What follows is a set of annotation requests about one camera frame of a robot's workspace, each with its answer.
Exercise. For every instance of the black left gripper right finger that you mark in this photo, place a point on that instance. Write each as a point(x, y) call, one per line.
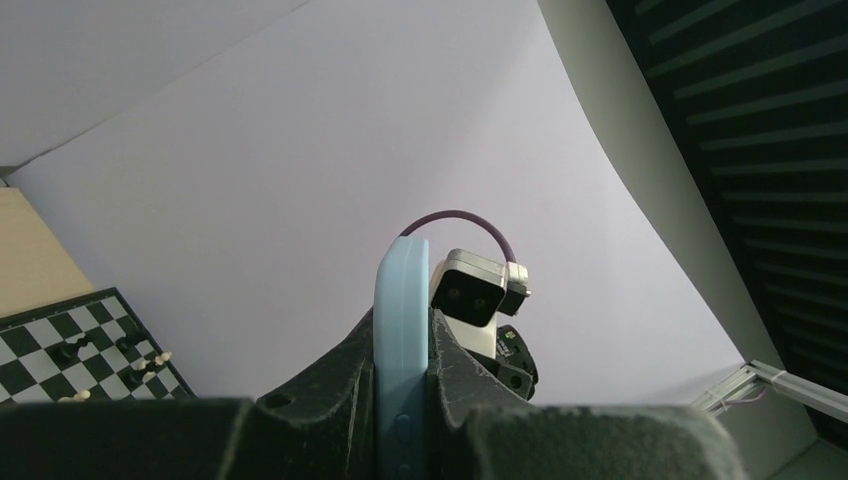
point(482, 430)

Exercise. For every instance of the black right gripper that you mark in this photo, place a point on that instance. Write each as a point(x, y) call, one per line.
point(513, 364)

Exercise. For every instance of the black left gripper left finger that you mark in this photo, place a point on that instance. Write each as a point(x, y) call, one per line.
point(324, 414)

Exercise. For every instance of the phone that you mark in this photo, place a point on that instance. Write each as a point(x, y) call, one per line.
point(400, 355)

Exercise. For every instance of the white chess pawn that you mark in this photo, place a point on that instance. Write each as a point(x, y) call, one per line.
point(150, 366)

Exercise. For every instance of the black chess piece near pawn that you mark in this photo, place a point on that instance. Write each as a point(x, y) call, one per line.
point(132, 379)

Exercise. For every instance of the black chess piece right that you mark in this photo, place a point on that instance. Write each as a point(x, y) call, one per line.
point(130, 340)

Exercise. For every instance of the white chess piece left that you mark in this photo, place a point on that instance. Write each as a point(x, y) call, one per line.
point(79, 396)

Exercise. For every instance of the black white chessboard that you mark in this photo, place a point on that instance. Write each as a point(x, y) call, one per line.
point(28, 374)

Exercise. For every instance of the black chess piece far left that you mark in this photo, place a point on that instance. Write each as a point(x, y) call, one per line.
point(67, 352)

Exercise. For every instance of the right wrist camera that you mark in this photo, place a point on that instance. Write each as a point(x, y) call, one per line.
point(471, 291)

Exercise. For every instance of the aluminium frame rail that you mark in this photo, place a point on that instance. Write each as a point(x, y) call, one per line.
point(753, 380)

